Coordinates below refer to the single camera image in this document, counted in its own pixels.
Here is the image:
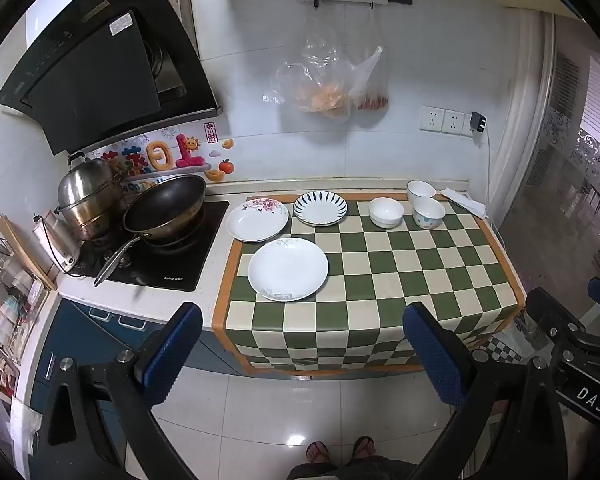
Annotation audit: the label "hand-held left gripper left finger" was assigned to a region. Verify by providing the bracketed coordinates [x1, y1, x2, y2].
[27, 301, 204, 480]

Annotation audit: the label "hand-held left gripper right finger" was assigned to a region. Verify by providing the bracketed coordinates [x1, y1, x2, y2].
[402, 301, 568, 480]

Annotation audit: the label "white bowl dark rim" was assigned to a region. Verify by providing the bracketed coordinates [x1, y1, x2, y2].
[406, 180, 437, 202]

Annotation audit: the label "black glass gas stove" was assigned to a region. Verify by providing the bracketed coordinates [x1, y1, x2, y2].
[70, 200, 230, 292]

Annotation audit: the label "green white checkered mat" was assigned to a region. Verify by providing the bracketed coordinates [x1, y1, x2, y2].
[211, 192, 527, 376]

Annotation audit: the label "blue kitchen cabinet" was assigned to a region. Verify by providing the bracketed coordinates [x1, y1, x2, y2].
[27, 297, 246, 480]

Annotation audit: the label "person's right foot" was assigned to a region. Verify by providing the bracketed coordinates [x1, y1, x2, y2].
[349, 436, 376, 461]

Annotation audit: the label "person's foot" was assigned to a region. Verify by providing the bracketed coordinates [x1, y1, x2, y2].
[305, 441, 329, 465]
[349, 436, 376, 461]

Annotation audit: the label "folded white paper towel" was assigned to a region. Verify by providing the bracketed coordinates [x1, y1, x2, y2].
[441, 187, 487, 219]

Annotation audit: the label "large white plate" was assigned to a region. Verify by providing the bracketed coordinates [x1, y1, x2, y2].
[247, 237, 330, 303]

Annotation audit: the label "white bowl blue dot pattern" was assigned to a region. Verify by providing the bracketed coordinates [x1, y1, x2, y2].
[412, 196, 447, 230]

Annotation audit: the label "frosted glass sliding door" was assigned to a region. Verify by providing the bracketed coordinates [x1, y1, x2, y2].
[500, 10, 600, 291]

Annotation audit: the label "person's left foot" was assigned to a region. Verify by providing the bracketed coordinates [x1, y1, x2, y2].
[305, 441, 329, 465]

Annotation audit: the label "white plate pink flower print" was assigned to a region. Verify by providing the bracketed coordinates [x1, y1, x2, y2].
[225, 199, 290, 243]

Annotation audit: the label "plain white bowl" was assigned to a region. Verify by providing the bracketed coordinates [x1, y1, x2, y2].
[369, 197, 405, 229]

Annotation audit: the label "white plastic appliance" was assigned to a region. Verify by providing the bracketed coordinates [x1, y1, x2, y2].
[32, 210, 78, 273]

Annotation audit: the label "cluttered storage rack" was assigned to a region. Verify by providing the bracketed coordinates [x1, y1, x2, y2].
[0, 230, 51, 411]

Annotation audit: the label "wooden cutting board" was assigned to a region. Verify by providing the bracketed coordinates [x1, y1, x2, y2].
[0, 214, 58, 291]

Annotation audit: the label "white plate blue stripe pattern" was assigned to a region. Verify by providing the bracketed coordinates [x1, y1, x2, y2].
[293, 191, 348, 227]

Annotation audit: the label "stainless steel steamer pot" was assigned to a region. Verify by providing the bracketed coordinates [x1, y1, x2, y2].
[55, 152, 131, 242]

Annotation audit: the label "small clear plastic bag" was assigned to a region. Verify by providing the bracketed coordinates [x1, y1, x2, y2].
[350, 10, 390, 113]

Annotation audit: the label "clear plastic bag orange contents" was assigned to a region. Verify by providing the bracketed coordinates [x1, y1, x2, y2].
[262, 7, 353, 121]

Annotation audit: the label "black range hood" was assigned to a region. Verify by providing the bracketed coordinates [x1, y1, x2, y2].
[0, 0, 224, 157]

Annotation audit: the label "white charger cable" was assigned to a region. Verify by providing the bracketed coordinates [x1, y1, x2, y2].
[481, 130, 497, 219]

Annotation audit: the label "black wok with steel handle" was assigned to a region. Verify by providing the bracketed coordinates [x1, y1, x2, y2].
[93, 174, 207, 288]

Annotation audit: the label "colourful wall sticker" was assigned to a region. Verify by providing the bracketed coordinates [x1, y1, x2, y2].
[100, 121, 236, 191]

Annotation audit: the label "white wall socket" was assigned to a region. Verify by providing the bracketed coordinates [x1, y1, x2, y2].
[441, 108, 468, 136]
[420, 105, 446, 133]

